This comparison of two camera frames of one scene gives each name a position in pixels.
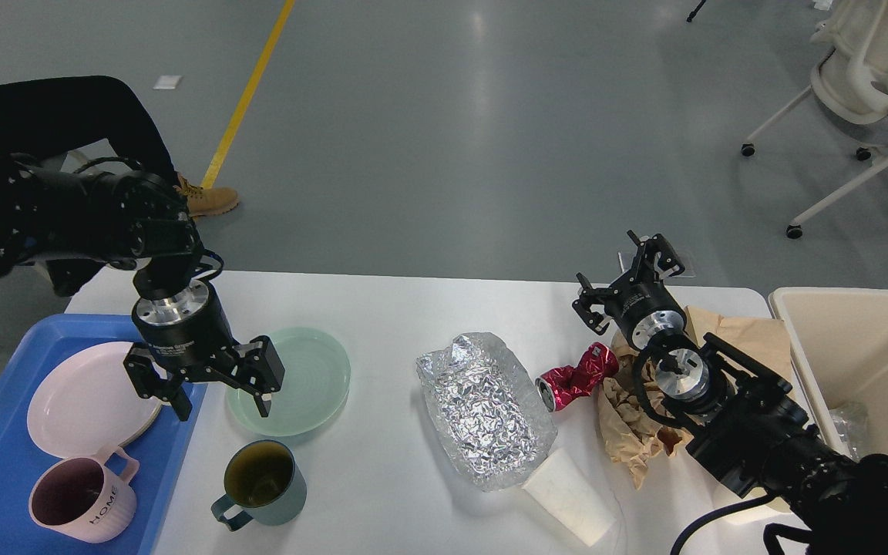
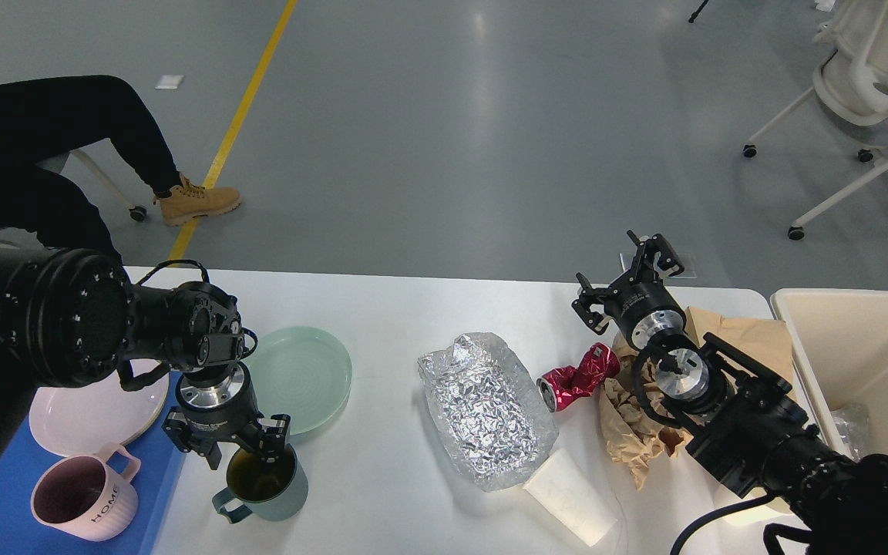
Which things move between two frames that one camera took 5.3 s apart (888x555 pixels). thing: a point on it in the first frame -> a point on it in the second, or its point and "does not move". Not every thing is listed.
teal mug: x=264 y=480 does not move
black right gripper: x=644 y=306 does not move
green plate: x=314 y=385 does not move
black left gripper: x=191 y=336 -> x=227 y=409
